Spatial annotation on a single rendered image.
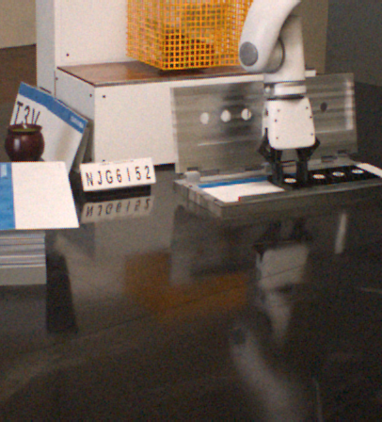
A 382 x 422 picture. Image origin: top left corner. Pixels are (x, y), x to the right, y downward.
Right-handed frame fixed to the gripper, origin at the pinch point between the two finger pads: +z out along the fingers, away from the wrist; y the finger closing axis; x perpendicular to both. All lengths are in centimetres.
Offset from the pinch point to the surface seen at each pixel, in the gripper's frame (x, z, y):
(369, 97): 74, -11, 74
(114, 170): 16.5, -3.3, -31.4
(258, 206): -6.6, 4.9, -11.8
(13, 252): -24, 4, -67
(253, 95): 11.3, -15.9, -0.7
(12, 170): 6, -6, -56
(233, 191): 1.5, 2.4, -12.5
